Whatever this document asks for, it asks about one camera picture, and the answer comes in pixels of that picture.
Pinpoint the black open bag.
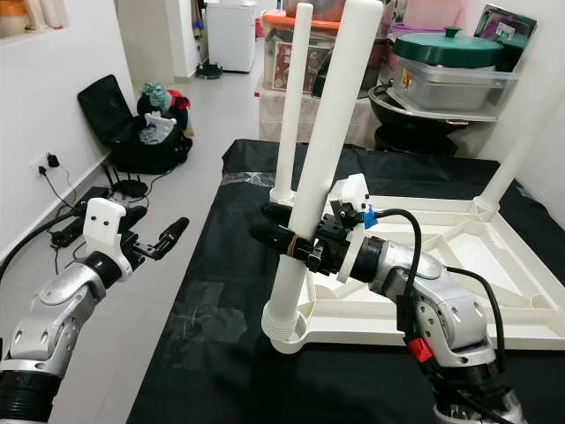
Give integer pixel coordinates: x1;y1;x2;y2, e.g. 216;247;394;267
77;75;193;173

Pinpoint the black glossy bag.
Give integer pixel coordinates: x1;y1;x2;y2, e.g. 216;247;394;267
313;22;394;98

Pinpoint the clear plastic container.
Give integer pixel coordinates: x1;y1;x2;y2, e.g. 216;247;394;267
384;57;520;116

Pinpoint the wall socket with plug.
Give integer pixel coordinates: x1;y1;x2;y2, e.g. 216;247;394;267
35;152;63;175

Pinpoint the beige tub orange lid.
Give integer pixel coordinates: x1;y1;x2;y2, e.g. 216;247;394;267
0;0;27;36

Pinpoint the metal pot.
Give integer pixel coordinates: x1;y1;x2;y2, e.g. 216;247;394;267
284;0;350;20

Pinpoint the white cup stack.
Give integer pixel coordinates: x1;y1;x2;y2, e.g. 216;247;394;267
25;0;67;32

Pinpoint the black round stand base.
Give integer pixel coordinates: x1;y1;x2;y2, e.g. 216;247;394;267
113;179;149;197

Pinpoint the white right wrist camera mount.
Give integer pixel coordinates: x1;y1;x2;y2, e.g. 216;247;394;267
328;174;372;284

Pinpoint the white plastic packet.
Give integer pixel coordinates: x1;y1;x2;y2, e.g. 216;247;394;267
141;110;179;142

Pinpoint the printed cardboard box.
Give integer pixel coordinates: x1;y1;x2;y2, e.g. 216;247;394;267
475;4;539;73

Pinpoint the teal plush toy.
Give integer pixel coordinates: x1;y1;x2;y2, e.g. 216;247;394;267
141;82;169;110

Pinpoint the black power adapter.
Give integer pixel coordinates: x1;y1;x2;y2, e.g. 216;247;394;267
49;221;89;248
78;185;111;211

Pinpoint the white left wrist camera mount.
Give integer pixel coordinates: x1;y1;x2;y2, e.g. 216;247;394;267
82;199;127;275

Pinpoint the white appliance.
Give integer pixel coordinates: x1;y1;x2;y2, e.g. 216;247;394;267
205;0;259;73

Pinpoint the black floor cloth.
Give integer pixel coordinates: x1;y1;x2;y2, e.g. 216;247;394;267
128;139;565;424

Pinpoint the clear tape strip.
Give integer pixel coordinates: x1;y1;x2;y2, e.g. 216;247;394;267
221;172;275;186

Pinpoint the white plastic table top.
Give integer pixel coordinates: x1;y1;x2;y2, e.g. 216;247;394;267
260;190;565;354

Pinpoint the black looped floor cable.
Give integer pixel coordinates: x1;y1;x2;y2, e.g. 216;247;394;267
44;163;94;248

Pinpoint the clear tape cross patch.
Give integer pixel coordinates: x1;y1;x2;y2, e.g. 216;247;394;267
168;281;248;367

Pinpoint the green pot with lid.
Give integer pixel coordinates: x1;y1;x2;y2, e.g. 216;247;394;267
393;26;504;69

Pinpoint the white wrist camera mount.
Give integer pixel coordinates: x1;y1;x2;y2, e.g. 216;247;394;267
328;174;372;284
82;199;127;275

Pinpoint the beige cloth-covered stand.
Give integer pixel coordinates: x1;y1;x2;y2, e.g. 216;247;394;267
256;84;376;147

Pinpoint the orange-lidded storage box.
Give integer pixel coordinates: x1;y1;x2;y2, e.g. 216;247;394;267
260;9;345;94

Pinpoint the pink plastic container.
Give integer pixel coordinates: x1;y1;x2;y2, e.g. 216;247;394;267
402;0;464;27

